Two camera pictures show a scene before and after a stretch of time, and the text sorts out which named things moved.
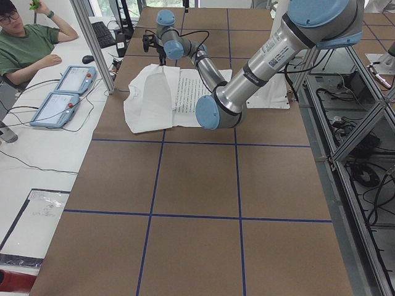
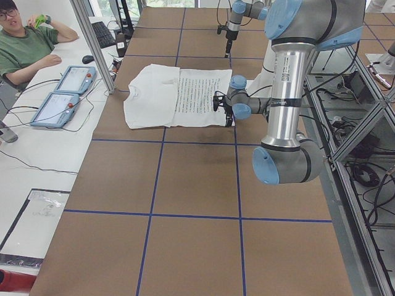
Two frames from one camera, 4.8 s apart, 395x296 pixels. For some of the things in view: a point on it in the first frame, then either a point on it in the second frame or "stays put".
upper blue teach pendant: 76,79 stays put
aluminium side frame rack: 349,110 stays put
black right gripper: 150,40 -> 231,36
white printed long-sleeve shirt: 162,96 stays put
